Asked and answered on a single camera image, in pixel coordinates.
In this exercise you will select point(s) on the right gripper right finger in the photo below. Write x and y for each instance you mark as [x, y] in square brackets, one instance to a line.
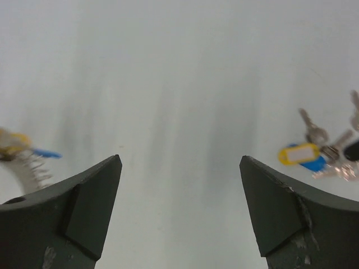
[297, 225]

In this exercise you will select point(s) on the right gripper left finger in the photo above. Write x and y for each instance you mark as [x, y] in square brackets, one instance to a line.
[64, 225]

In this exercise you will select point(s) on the metal key organizer ring disc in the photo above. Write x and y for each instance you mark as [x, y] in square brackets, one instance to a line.
[30, 171]

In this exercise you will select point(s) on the blue tag key upper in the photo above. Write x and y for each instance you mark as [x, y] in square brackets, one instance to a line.
[46, 153]

